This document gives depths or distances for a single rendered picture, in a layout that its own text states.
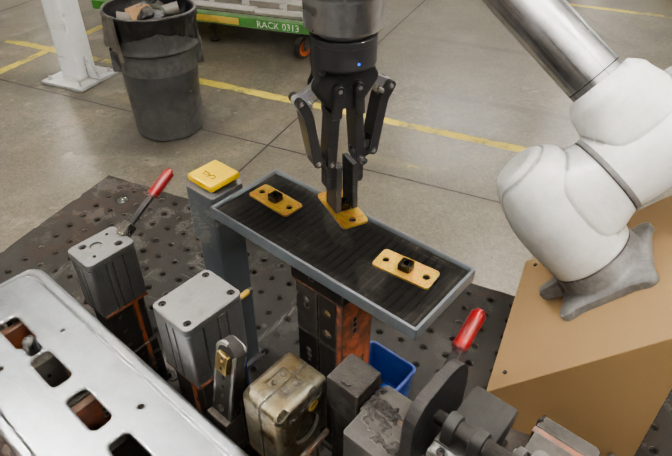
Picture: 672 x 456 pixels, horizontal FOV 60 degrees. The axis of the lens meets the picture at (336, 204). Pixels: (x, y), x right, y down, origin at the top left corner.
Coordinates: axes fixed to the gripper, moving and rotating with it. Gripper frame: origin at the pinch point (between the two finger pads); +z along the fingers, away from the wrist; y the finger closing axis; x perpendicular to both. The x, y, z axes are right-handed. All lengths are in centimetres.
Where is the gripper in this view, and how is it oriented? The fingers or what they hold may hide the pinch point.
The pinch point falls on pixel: (342, 183)
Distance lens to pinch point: 75.3
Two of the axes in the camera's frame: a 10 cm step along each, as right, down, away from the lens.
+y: -9.0, 2.5, -3.5
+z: 0.0, 8.1, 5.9
